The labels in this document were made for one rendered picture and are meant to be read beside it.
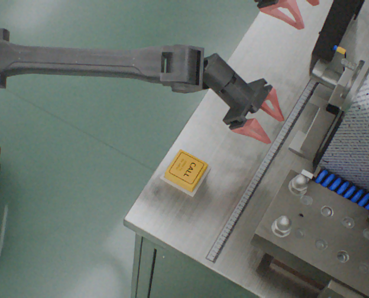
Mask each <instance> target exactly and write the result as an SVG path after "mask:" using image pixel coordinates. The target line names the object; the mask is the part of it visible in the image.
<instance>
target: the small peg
mask: <svg viewBox="0 0 369 298"><path fill-rule="evenodd" d="M339 65H341V66H344V67H347V69H351V70H352V71H354V69H355V67H356V66H357V64H355V63H353V62H351V61H349V60H348V59H347V60H346V58H342V61H341V62H340V63H339Z"/></svg>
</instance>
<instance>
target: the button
mask: <svg viewBox="0 0 369 298"><path fill-rule="evenodd" d="M207 167H208V163H206V162H204V161H202V160H200V159H198V158H196V157H195V156H193V155H191V154H190V153H188V152H186V151H184V150H182V149H180V150H179V151H178V153H177V154H176V156H175V158H174V160H173V161H172V162H171V164H170V166H169V167H168V168H167V170H166V171H165V174H164V178H166V179H167V180H170V181H172V182H173V183H175V184H178V185H179V186H181V187H182V188H184V189H186V190H188V191H190V192H193V191H194V189H195V187H196V185H197V183H199V181H200V179H201V178H202V176H203V175H204V173H205V171H206V169H207Z"/></svg>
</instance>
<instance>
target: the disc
mask: <svg viewBox="0 0 369 298"><path fill-rule="evenodd" d="M368 74H369V68H368V69H367V71H366V73H365V75H364V77H363V79H362V81H361V82H360V84H359V86H358V88H357V90H356V91H355V93H354V96H353V97H352V98H351V100H350V102H349V104H348V106H347V108H346V110H345V111H344V113H343V114H342V116H341V121H343V119H344V117H345V116H346V114H347V112H348V110H349V109H350V107H351V104H352V103H353V101H354V100H355V98H356V96H357V94H358V92H359V90H360V88H361V87H362V86H363V83H364V81H365V80H366V78H367V76H368Z"/></svg>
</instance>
